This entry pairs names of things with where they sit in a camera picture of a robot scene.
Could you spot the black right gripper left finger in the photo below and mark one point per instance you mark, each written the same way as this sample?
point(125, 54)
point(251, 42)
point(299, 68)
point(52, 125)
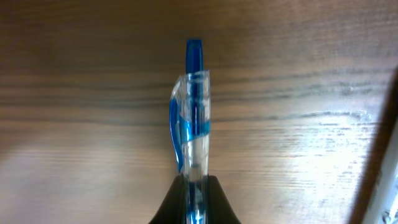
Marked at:
point(172, 209)

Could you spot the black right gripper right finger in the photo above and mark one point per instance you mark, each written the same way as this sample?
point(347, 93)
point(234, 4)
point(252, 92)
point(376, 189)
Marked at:
point(219, 211)

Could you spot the blue clear ballpoint pen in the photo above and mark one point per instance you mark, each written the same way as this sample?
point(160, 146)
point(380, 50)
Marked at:
point(189, 123)

